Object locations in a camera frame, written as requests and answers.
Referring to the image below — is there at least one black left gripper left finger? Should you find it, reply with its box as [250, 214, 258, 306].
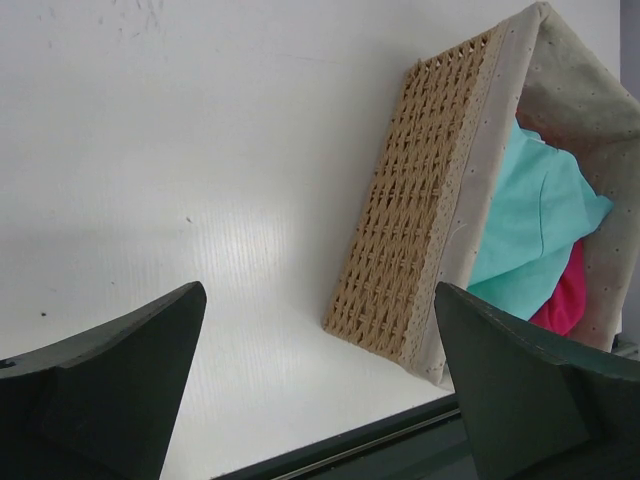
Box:
[1, 282, 207, 479]

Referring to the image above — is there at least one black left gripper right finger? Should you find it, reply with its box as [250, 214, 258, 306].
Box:
[434, 282, 639, 479]

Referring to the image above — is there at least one pink t shirt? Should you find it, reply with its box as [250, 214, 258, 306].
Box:
[529, 240, 587, 337]

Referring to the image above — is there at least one wicker basket with cloth liner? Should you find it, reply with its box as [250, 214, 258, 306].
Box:
[323, 2, 639, 390]

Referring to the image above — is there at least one teal t shirt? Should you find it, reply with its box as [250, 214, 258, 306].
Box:
[468, 123, 613, 321]

